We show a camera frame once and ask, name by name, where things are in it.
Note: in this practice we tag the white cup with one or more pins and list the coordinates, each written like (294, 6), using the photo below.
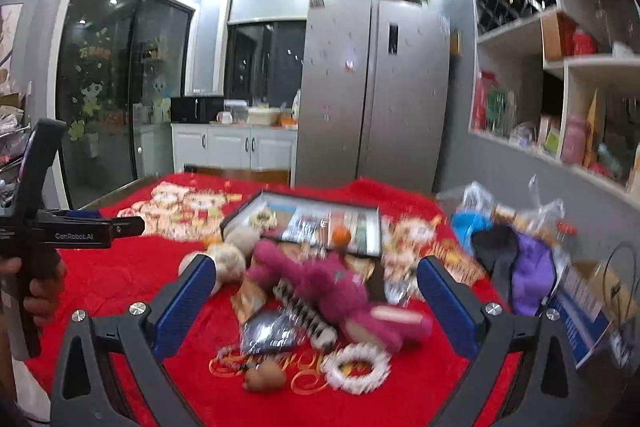
(225, 118)

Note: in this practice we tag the white wall shelf unit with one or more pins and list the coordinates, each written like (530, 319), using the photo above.
(555, 67)

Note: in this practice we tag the glass sliding door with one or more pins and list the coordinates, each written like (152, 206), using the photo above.
(110, 97)

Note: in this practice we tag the wall picture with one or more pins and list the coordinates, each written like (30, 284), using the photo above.
(10, 37)

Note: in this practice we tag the red gift box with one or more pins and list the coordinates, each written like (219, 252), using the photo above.
(482, 99)

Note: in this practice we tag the pink canister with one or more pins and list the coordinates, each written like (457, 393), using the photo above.
(573, 139)

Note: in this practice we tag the clear plastic bag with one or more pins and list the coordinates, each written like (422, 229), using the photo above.
(475, 197)

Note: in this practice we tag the cardboard box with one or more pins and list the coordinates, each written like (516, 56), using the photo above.
(595, 282)

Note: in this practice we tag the silver foil packet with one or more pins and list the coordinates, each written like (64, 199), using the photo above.
(400, 292)
(267, 332)

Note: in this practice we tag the black microwave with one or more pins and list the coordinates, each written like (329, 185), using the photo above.
(197, 109)

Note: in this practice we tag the silver refrigerator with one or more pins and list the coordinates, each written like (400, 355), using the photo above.
(370, 107)

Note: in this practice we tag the blue and white box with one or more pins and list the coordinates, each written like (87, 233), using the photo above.
(580, 322)

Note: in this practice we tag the orange snack packet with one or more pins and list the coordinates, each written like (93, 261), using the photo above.
(247, 302)

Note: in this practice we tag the red jar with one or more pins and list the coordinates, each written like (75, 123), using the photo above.
(584, 43)

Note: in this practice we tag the tangerine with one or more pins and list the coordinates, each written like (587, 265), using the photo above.
(212, 240)
(341, 236)

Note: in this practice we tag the blue plastic bag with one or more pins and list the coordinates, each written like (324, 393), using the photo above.
(470, 229)

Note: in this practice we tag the person's left hand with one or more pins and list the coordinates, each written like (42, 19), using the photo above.
(47, 297)

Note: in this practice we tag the pile of oranges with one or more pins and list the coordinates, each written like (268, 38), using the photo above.
(289, 121)

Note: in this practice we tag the purple cloth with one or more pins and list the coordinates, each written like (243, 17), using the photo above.
(535, 272)

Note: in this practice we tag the pink plush bear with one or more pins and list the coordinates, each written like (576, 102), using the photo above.
(325, 282)

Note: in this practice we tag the dark window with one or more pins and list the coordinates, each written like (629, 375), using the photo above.
(265, 62)

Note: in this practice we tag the white food container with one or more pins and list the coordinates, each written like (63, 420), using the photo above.
(262, 116)

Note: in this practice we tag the black cloth bag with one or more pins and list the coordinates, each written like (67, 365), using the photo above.
(492, 257)

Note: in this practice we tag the red printed tablecloth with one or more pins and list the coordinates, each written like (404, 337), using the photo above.
(125, 277)

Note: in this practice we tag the small brown round toy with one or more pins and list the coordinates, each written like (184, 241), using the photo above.
(262, 379)

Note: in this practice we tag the green box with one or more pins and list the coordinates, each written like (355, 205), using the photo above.
(551, 140)

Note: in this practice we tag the beige plush toy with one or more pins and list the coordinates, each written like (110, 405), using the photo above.
(227, 257)

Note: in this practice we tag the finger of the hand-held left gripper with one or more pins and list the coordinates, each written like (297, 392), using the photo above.
(127, 227)

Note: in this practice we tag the white kitchen cabinet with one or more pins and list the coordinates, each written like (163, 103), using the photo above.
(230, 149)

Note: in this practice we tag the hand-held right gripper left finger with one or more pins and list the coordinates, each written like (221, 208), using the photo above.
(186, 302)

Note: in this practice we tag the black tray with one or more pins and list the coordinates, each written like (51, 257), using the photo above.
(300, 222)

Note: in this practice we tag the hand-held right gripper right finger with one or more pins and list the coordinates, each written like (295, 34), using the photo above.
(445, 307)

